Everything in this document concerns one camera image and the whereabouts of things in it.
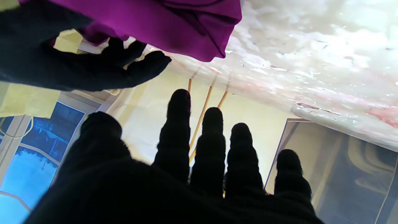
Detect white framed window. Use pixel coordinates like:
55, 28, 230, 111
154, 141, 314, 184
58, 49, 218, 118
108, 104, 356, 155
0, 90, 120, 224

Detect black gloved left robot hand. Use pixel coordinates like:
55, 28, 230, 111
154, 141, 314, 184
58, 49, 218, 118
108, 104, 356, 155
23, 89, 324, 224

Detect magenta purple shorts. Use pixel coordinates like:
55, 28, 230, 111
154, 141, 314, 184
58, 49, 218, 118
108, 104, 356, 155
19, 0, 242, 63

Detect white shade tripod floor lamp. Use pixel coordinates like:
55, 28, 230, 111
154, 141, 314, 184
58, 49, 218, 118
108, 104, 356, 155
187, 78, 229, 164

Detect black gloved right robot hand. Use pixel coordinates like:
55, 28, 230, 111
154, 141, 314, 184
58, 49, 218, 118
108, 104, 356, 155
0, 2, 172, 92

